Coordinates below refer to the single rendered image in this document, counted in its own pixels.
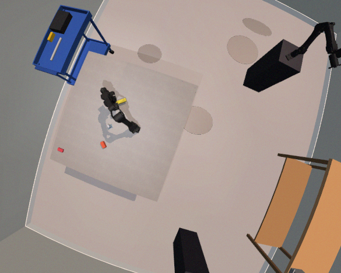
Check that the orange flat bar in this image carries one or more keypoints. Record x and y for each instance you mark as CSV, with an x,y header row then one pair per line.
x,y
103,144

